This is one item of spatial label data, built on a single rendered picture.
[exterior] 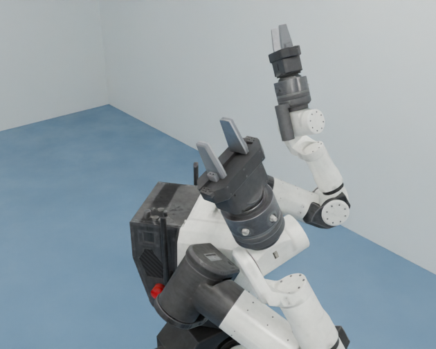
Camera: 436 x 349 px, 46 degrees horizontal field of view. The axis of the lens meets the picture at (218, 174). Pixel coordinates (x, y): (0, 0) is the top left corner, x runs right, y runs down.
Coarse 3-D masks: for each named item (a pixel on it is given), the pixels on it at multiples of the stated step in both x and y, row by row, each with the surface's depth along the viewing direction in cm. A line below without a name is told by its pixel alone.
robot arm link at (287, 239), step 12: (288, 216) 87; (276, 228) 80; (288, 228) 85; (300, 228) 85; (240, 240) 81; (252, 240) 79; (264, 240) 79; (276, 240) 82; (288, 240) 83; (300, 240) 85; (252, 252) 83; (264, 252) 82; (276, 252) 83; (288, 252) 84; (264, 264) 84; (276, 264) 85
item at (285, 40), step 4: (284, 24) 131; (280, 28) 131; (284, 28) 131; (280, 32) 131; (284, 32) 131; (288, 32) 131; (280, 36) 131; (284, 36) 131; (288, 36) 131; (280, 40) 131; (284, 40) 131; (288, 40) 132; (280, 44) 132; (284, 44) 131; (288, 44) 131; (292, 44) 132
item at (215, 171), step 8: (200, 144) 70; (208, 144) 70; (200, 152) 72; (208, 152) 70; (208, 160) 71; (216, 160) 71; (208, 168) 73; (216, 168) 72; (208, 176) 73; (216, 176) 73; (224, 176) 73
